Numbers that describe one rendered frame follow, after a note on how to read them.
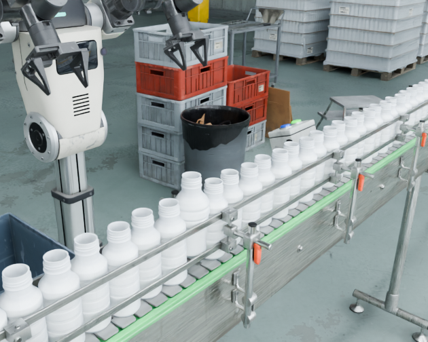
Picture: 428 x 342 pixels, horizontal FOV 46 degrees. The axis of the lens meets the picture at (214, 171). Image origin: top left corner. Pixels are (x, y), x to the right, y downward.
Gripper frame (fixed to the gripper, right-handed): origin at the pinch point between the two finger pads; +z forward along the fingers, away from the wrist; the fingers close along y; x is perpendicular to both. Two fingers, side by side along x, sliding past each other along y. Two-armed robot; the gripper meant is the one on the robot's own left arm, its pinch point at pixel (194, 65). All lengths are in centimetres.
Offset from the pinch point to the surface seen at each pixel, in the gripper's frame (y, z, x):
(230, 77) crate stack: 264, -20, 178
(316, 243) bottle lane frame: -5, 58, -21
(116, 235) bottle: -67, 30, -27
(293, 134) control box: 9.7, 29.0, -17.3
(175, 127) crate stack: 138, 9, 147
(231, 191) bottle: -37, 33, -27
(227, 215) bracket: -44, 36, -30
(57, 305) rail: -80, 35, -25
